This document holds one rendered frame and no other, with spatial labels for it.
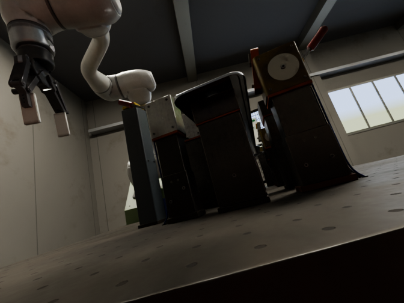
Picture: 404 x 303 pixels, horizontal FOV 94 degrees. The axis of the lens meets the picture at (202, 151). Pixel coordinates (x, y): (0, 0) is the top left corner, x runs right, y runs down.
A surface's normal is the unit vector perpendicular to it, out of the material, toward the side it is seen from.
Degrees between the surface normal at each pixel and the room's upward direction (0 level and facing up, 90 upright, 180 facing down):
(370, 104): 90
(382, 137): 90
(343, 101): 90
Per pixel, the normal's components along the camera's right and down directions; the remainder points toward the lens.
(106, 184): -0.04, -0.23
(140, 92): 0.39, 0.56
